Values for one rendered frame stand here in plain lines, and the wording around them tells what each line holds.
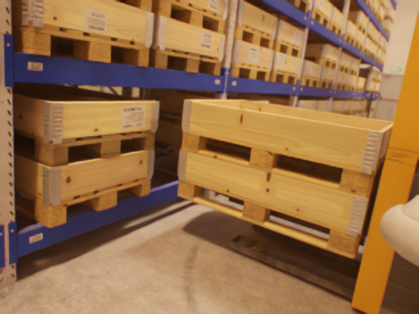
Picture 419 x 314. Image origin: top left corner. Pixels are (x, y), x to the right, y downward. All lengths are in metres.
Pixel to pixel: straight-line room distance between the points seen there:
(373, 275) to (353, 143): 0.70
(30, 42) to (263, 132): 1.27
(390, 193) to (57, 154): 1.70
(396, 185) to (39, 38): 1.85
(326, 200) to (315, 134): 0.36
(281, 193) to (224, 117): 0.57
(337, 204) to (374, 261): 0.34
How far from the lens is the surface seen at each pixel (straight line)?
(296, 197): 1.95
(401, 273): 1.96
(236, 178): 2.09
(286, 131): 1.91
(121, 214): 2.40
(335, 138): 1.84
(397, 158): 1.85
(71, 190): 2.03
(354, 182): 1.85
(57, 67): 1.90
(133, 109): 2.20
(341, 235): 1.95
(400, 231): 1.18
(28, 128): 2.04
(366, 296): 2.10
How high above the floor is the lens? 1.17
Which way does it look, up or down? 12 degrees down
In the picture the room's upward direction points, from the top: 6 degrees clockwise
